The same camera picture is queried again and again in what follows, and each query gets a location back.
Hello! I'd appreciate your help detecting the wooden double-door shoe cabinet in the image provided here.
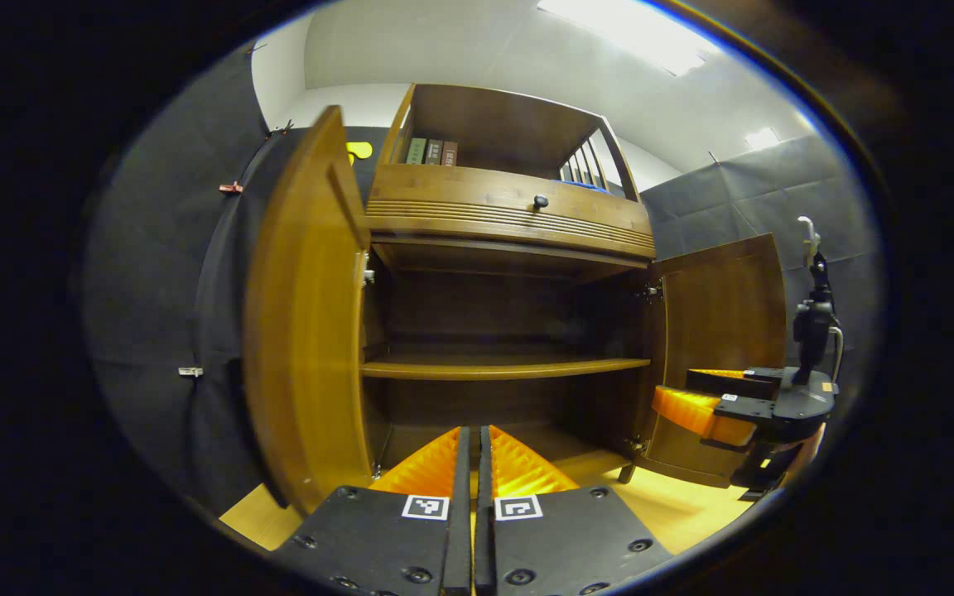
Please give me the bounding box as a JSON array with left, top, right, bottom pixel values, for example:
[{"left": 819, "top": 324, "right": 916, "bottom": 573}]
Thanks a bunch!
[{"left": 243, "top": 83, "right": 787, "bottom": 518}]

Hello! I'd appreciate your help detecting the wooden drawer with black knob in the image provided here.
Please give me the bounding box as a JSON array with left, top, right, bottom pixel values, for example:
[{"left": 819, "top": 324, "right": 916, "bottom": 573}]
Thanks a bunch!
[{"left": 365, "top": 163, "right": 657, "bottom": 259}]

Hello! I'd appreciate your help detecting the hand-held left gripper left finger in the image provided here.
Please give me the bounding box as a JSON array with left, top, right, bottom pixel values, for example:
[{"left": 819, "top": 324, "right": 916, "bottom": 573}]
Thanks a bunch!
[{"left": 274, "top": 426, "right": 473, "bottom": 596}]

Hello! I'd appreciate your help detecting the wooden cabinet door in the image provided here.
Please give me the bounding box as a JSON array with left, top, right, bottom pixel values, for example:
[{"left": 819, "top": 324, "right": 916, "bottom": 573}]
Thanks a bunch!
[
  {"left": 243, "top": 105, "right": 374, "bottom": 516},
  {"left": 634, "top": 233, "right": 787, "bottom": 489}
]

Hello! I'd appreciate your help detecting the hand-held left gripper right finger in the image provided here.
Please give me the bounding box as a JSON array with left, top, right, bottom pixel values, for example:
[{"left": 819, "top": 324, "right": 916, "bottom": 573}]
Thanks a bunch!
[{"left": 475, "top": 425, "right": 675, "bottom": 596}]

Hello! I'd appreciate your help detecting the wooden inner shelf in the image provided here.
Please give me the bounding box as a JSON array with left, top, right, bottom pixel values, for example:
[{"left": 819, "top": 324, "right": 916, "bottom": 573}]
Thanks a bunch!
[{"left": 361, "top": 356, "right": 652, "bottom": 382}]

